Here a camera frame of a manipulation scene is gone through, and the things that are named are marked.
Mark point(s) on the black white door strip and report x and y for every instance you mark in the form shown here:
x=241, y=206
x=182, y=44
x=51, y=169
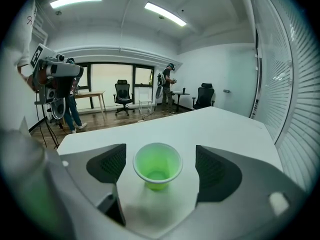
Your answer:
x=256, y=104

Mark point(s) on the person's grey sweatshirt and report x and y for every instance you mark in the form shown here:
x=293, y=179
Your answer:
x=17, y=34

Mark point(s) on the long ceiling light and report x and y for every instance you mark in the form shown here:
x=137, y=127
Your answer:
x=76, y=0
x=165, y=13

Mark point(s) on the black bottle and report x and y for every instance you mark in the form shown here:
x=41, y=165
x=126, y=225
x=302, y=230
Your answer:
x=184, y=90

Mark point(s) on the green plastic cup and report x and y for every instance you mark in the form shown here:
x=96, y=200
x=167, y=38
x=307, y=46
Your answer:
x=157, y=164

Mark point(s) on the dark framed window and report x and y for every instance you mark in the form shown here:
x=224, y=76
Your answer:
x=112, y=76

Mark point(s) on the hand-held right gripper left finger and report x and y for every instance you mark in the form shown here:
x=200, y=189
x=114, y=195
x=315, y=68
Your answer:
x=82, y=169

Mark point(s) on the round black side table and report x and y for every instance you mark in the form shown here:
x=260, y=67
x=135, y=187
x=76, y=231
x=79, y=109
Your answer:
x=181, y=93

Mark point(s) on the light wooden desk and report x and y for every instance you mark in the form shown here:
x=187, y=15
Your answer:
x=92, y=92

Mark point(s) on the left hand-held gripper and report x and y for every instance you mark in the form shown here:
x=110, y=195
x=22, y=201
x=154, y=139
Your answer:
x=41, y=55

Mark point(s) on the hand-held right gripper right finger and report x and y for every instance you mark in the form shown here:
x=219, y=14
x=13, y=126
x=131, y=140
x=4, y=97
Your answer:
x=262, y=189

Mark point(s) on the black high-back office chair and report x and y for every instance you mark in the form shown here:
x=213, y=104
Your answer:
x=205, y=96

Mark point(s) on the white venetian blinds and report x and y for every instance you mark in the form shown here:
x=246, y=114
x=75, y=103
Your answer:
x=295, y=96

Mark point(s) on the black mesh office chair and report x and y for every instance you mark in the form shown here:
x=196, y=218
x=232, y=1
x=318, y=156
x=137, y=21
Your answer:
x=123, y=91

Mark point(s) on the white stool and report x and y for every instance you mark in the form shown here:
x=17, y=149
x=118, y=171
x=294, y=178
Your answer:
x=145, y=101

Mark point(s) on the person's left hand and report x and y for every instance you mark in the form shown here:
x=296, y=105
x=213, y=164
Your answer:
x=44, y=77

